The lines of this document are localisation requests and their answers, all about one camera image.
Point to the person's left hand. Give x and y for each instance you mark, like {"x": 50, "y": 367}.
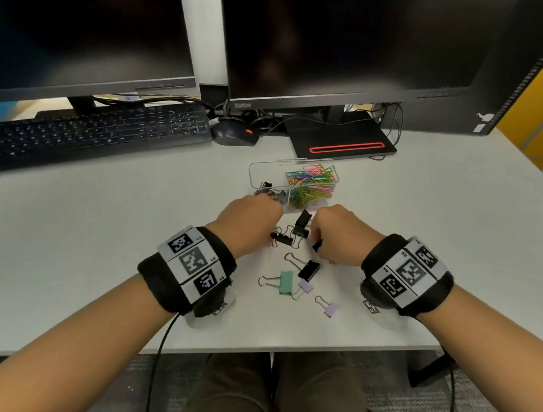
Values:
{"x": 246, "y": 224}

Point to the person's right hand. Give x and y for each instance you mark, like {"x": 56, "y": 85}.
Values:
{"x": 345, "y": 236}

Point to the person's left fingers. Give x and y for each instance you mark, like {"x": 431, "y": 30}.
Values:
{"x": 271, "y": 204}

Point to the person's right fingers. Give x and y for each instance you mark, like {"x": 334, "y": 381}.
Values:
{"x": 318, "y": 224}

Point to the black binder clip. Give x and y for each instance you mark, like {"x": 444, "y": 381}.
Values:
{"x": 309, "y": 270}
{"x": 317, "y": 244}
{"x": 283, "y": 238}
{"x": 303, "y": 220}

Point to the person's right forearm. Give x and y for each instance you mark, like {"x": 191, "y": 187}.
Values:
{"x": 501, "y": 357}

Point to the person's left forearm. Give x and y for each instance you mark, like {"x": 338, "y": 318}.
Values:
{"x": 64, "y": 370}

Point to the pile of black clips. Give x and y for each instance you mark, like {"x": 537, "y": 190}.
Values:
{"x": 269, "y": 192}

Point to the clear plastic box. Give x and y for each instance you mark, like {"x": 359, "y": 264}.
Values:
{"x": 267, "y": 171}

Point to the pile of colourful paper clips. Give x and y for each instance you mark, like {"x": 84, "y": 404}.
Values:
{"x": 312, "y": 185}

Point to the purple binder clip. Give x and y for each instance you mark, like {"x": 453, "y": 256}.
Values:
{"x": 306, "y": 286}
{"x": 330, "y": 310}

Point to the green binder clip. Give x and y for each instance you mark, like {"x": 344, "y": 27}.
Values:
{"x": 285, "y": 282}

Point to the black computer mouse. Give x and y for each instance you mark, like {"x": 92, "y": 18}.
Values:
{"x": 234, "y": 133}

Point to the black stand base red stripe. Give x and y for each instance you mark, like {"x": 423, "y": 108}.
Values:
{"x": 337, "y": 139}

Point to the black marker wristband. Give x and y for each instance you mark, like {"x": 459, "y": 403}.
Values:
{"x": 405, "y": 275}
{"x": 185, "y": 269}

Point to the person's right leg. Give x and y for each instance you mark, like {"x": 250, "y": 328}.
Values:
{"x": 321, "y": 396}

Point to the person's leg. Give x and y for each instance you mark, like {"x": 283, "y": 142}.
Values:
{"x": 218, "y": 405}
{"x": 321, "y": 396}

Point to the black desk leg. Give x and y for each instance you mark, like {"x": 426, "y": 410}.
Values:
{"x": 430, "y": 367}

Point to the black keyboard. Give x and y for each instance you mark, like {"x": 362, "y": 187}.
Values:
{"x": 87, "y": 135}

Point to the person's left leg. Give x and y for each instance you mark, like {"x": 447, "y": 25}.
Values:
{"x": 218, "y": 405}

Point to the black monitor with logo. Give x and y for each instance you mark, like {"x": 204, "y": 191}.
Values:
{"x": 366, "y": 16}

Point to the black monitor stand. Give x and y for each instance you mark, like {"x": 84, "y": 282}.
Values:
{"x": 81, "y": 104}

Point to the black computer monitor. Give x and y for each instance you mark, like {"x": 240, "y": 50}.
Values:
{"x": 60, "y": 36}

